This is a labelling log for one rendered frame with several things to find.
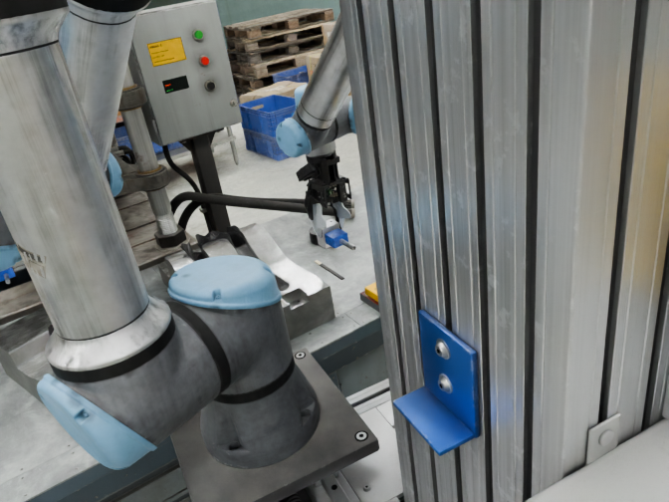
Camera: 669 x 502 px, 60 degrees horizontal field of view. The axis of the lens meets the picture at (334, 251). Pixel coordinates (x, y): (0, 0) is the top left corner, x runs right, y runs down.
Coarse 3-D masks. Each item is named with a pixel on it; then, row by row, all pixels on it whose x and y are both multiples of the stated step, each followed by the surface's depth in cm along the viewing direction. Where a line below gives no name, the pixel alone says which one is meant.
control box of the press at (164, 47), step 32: (160, 32) 176; (192, 32) 181; (128, 64) 183; (160, 64) 179; (192, 64) 184; (224, 64) 190; (160, 96) 182; (192, 96) 187; (224, 96) 193; (160, 128) 185; (192, 128) 191; (224, 224) 214
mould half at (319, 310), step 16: (256, 224) 156; (224, 240) 150; (256, 240) 150; (272, 240) 151; (176, 256) 146; (272, 256) 147; (160, 272) 160; (288, 272) 140; (304, 272) 139; (304, 288) 131; (320, 288) 130; (288, 304) 126; (304, 304) 129; (320, 304) 131; (288, 320) 128; (304, 320) 130; (320, 320) 133
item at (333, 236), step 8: (328, 224) 143; (336, 224) 143; (328, 232) 142; (336, 232) 142; (344, 232) 141; (320, 240) 145; (328, 240) 142; (336, 240) 140; (344, 240) 139; (352, 248) 137
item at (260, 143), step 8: (248, 136) 528; (256, 136) 512; (264, 136) 500; (248, 144) 534; (256, 144) 521; (264, 144) 505; (272, 144) 495; (256, 152) 526; (264, 152) 514; (272, 152) 501; (280, 152) 496; (280, 160) 499
